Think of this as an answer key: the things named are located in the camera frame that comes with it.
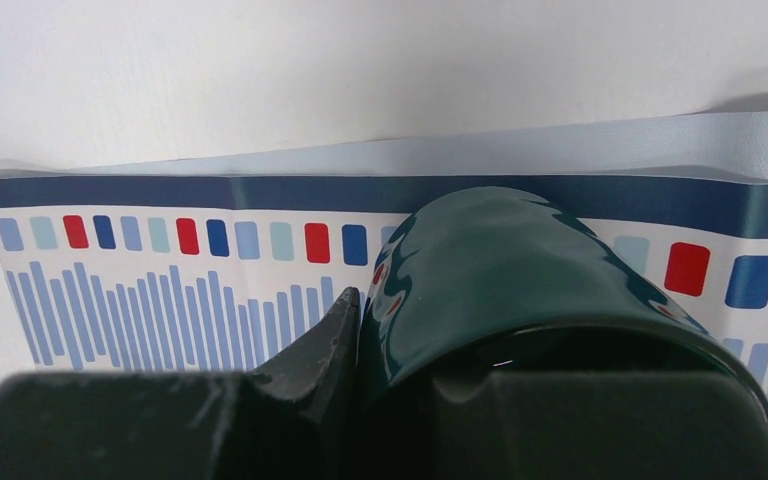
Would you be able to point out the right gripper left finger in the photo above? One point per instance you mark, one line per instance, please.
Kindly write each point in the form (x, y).
(283, 420)

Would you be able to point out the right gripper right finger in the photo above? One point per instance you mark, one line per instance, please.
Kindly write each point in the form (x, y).
(605, 425)

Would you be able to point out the patterned cloth napkin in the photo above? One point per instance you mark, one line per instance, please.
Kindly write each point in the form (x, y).
(220, 263)

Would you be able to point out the dark green mug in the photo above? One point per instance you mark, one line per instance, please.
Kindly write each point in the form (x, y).
(496, 279)

